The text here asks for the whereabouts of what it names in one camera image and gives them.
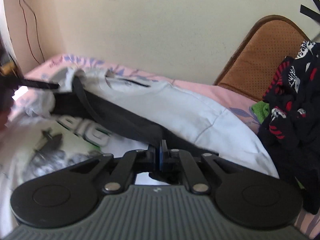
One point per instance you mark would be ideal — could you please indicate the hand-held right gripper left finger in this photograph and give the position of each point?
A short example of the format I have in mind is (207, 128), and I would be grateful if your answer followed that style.
(153, 159)

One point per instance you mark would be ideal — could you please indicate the plain black garment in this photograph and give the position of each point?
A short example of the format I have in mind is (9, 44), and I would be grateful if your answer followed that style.
(292, 175)

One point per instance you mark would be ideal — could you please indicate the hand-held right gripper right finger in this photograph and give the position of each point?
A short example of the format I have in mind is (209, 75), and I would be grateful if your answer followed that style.
(170, 160)

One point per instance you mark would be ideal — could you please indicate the white printed t-shirt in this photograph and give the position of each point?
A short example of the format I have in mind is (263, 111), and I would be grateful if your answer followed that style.
(187, 115)

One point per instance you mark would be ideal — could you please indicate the black red patterned garment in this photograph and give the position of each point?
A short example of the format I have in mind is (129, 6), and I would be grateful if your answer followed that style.
(295, 97)

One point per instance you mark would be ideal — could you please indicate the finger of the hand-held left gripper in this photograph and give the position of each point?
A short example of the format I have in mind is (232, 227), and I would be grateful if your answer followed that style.
(40, 84)

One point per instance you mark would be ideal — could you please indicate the pink floral bed sheet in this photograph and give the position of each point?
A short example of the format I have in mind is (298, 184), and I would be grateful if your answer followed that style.
(220, 93)

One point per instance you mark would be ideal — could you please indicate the green cloth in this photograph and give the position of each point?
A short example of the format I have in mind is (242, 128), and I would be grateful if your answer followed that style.
(260, 111)

